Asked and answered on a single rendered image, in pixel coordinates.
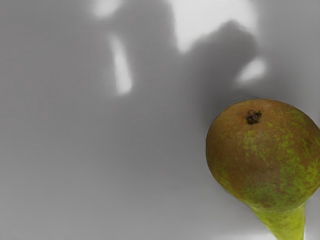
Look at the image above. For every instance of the green brown speckled pear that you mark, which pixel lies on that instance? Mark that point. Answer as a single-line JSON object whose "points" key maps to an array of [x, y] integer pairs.
{"points": [[265, 160]]}

